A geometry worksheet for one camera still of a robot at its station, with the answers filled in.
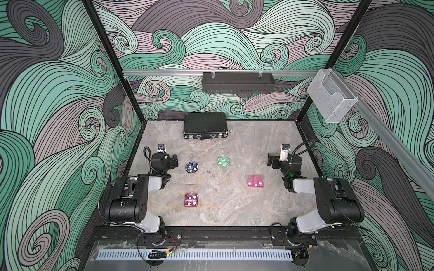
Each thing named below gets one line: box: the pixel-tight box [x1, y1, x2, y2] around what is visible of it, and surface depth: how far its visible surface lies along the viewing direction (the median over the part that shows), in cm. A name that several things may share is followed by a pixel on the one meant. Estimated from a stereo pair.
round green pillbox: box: [217, 156, 230, 169], surface depth 100 cm
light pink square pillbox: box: [247, 175, 265, 187], surface depth 92 cm
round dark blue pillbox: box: [185, 161, 199, 174], surface depth 97 cm
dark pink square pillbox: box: [184, 193, 199, 208], surface depth 85 cm
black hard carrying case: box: [183, 111, 229, 141], surface depth 113 cm
